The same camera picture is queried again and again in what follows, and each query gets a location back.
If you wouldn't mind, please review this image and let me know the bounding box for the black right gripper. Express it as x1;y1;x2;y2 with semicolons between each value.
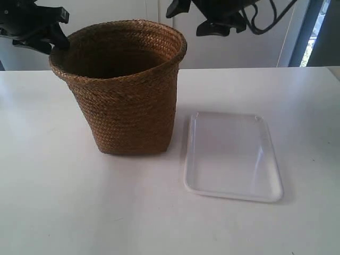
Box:
166;0;255;37

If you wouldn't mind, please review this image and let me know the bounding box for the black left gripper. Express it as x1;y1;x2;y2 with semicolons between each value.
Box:
1;1;70;55

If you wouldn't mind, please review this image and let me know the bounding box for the brown woven wicker basket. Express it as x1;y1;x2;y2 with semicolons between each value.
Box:
49;19;187;155

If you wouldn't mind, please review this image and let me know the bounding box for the white rectangular plastic tray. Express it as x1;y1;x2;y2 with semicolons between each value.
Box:
184;112;284;203

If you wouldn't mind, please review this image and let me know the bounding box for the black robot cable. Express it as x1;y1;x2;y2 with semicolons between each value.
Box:
239;0;298;35

